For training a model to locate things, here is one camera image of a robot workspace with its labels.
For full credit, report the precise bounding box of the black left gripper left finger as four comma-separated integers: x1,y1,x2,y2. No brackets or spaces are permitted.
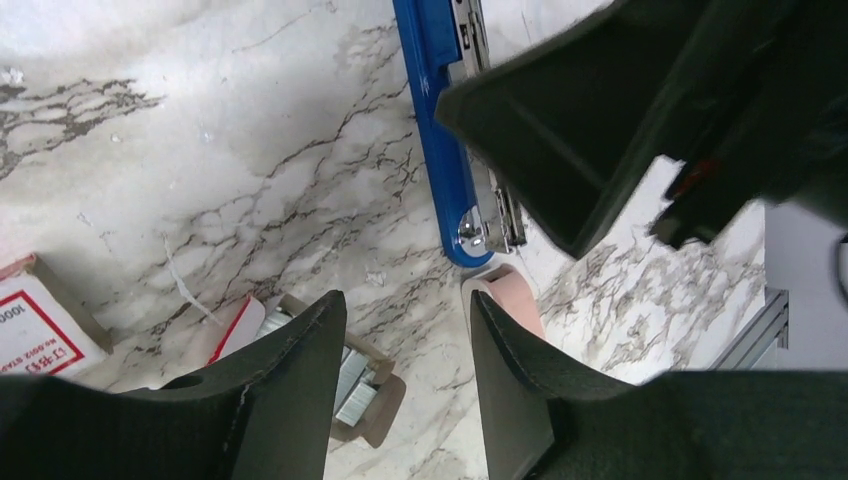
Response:
1,290,347,479

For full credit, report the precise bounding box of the red white staple box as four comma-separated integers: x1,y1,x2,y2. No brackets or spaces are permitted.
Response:
1,254,113,378

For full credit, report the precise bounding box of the staple tray with staples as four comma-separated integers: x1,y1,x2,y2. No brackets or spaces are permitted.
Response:
205,294,408,450

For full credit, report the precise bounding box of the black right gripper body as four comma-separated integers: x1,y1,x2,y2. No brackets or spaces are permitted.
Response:
436,0,847,258

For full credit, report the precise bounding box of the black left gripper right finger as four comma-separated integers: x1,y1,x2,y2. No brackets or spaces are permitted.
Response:
470,292,847,479

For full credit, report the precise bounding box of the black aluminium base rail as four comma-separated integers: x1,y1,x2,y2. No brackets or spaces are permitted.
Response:
710,287,790,370

